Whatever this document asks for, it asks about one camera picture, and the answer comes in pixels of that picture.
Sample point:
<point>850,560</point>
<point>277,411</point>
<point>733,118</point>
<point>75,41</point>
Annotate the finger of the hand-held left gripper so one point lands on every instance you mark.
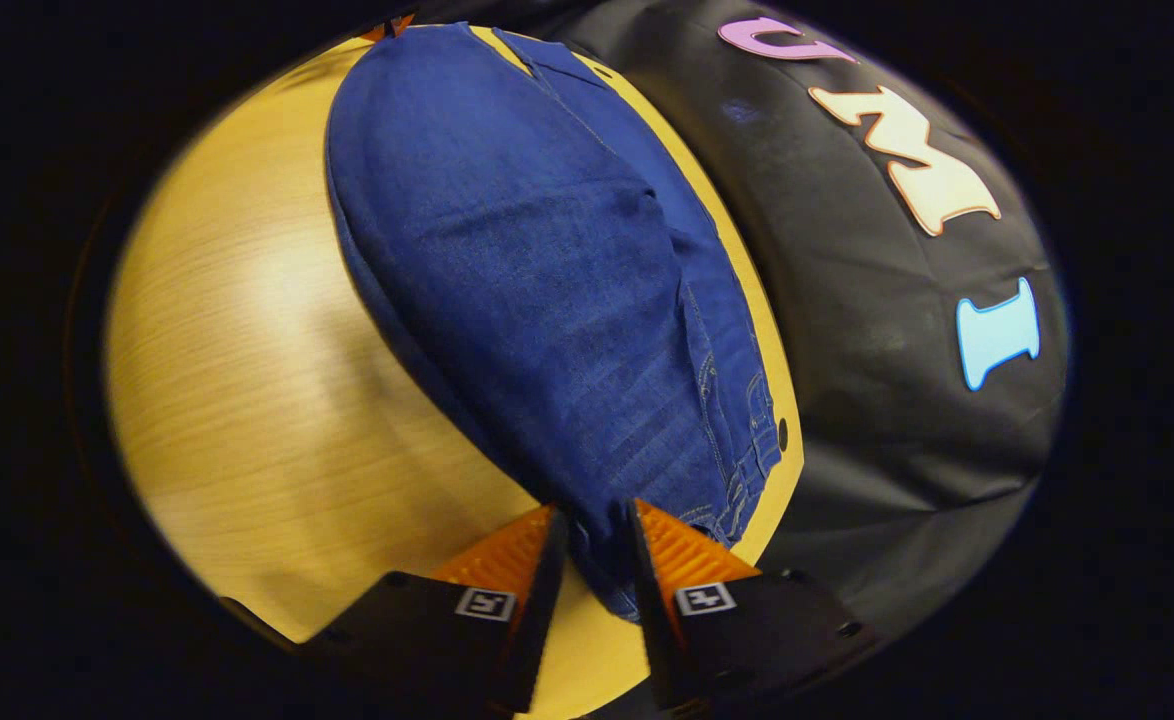
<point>387,28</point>

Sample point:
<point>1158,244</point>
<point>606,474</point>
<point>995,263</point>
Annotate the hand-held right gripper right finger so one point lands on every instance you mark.
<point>652,600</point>

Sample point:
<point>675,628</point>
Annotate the blue denim jeans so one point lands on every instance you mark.
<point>527,300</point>

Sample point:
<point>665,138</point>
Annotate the black backdrop cloth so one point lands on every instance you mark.
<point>847,300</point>

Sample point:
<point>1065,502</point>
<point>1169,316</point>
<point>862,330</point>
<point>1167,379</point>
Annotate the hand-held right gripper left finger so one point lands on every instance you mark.
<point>537,600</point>

